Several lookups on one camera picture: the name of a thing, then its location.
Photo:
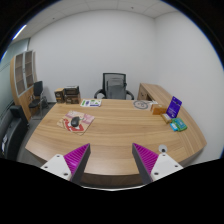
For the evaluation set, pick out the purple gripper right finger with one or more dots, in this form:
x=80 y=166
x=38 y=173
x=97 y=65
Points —
x=145 y=160

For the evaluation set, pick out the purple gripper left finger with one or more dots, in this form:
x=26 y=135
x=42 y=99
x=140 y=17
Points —
x=76 y=161

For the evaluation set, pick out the black computer mouse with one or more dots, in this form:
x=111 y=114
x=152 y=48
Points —
x=75 y=121

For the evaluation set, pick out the red patterned mouse pad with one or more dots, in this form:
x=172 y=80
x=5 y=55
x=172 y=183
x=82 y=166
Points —
x=85 y=121

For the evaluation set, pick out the blue packet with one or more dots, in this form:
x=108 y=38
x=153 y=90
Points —
x=173 y=126

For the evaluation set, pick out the yellow small packet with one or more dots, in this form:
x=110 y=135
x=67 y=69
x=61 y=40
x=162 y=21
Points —
x=166 y=118

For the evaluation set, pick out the green packet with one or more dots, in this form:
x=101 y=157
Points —
x=181 y=126

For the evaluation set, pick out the orange tissue box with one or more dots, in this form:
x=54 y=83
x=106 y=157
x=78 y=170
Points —
x=158 y=109

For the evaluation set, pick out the green white leaflet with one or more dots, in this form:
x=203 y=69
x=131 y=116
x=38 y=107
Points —
x=90 y=103

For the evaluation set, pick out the purple sign stand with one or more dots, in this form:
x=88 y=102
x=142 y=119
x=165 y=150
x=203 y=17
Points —
x=174 y=107

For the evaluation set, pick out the dark brown box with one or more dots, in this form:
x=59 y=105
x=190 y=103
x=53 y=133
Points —
x=72 y=94

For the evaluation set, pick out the wooden side desk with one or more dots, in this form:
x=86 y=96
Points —
x=154 y=92

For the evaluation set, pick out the black visitor chair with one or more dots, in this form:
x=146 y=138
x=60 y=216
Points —
x=37 y=97

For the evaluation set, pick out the small brown box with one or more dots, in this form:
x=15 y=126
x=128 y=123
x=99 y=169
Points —
x=59 y=95

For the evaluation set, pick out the black leather sofa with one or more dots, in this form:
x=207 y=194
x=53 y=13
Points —
x=13 y=129

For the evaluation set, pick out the grey mesh office chair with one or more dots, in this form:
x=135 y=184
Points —
x=114 y=87

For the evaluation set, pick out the wooden bookshelf cabinet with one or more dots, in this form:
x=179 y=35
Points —
x=22 y=79

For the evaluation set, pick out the white cable grommet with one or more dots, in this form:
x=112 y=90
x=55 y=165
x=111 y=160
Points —
x=163 y=148

